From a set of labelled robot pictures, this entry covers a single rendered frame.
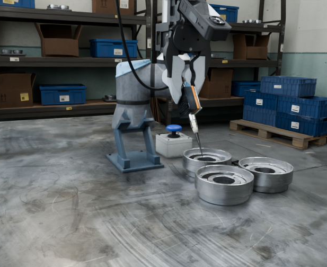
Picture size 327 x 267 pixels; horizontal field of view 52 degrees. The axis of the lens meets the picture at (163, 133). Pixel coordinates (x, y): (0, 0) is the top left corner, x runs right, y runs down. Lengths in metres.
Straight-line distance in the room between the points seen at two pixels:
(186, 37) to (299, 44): 5.09
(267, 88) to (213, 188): 4.14
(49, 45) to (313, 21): 3.69
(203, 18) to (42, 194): 0.42
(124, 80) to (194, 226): 0.69
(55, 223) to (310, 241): 0.37
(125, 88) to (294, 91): 3.49
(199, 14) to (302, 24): 5.13
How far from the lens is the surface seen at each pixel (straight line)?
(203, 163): 0.68
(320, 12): 5.50
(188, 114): 0.64
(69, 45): 4.06
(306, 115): 4.35
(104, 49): 4.19
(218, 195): 0.58
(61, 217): 0.56
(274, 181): 0.65
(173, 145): 0.83
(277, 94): 4.59
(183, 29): 0.63
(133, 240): 0.48
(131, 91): 1.11
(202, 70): 0.66
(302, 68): 5.58
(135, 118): 1.11
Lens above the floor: 1.05
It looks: 13 degrees down
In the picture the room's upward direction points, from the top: 1 degrees clockwise
